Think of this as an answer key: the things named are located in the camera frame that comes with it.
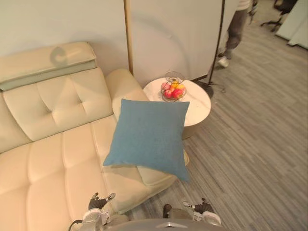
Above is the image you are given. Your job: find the wire fruit basket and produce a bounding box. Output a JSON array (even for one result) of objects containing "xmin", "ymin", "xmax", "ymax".
[{"xmin": 160, "ymin": 71, "xmax": 188, "ymax": 102}]

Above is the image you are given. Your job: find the pink artificial fruit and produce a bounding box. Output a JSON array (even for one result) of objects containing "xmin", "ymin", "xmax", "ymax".
[{"xmin": 161, "ymin": 82, "xmax": 184, "ymax": 99}]

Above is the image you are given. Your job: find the black office chair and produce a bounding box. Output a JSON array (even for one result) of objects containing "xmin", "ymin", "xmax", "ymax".
[{"xmin": 260, "ymin": 0, "xmax": 298, "ymax": 32}]

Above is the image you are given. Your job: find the round white side table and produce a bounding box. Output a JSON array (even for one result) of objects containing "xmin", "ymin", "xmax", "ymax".
[{"xmin": 142, "ymin": 78, "xmax": 212, "ymax": 141}]

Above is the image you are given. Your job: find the cream leather sofa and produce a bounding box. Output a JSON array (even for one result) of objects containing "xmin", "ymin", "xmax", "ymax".
[{"xmin": 0, "ymin": 41, "xmax": 191, "ymax": 231}]

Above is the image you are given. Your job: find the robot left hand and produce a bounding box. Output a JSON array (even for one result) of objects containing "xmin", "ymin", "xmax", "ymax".
[{"xmin": 88, "ymin": 192, "xmax": 116, "ymax": 210}]

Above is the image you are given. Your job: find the white partition panel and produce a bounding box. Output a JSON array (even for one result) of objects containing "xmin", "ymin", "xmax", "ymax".
[{"xmin": 275, "ymin": 0, "xmax": 308, "ymax": 51}]

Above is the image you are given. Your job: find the person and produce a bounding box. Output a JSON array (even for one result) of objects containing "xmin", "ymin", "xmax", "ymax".
[{"xmin": 218, "ymin": 0, "xmax": 258, "ymax": 68}]

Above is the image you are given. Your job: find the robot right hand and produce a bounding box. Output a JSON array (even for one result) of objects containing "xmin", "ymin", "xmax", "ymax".
[{"xmin": 182, "ymin": 197, "xmax": 215, "ymax": 214}]

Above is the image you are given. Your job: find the robot silver torso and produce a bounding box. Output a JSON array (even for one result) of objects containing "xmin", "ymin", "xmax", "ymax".
[{"xmin": 103, "ymin": 203, "xmax": 231, "ymax": 231}]

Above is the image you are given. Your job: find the blue square cushion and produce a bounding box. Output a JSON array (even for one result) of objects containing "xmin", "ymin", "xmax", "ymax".
[{"xmin": 103, "ymin": 98, "xmax": 191, "ymax": 182}]

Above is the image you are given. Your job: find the black floor lamp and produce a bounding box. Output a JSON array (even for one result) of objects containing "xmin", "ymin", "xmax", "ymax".
[{"xmin": 194, "ymin": 0, "xmax": 226, "ymax": 98}]

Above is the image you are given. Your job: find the gold vertical wall trim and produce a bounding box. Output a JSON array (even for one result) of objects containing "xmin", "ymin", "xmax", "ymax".
[{"xmin": 123, "ymin": 0, "xmax": 134, "ymax": 75}]

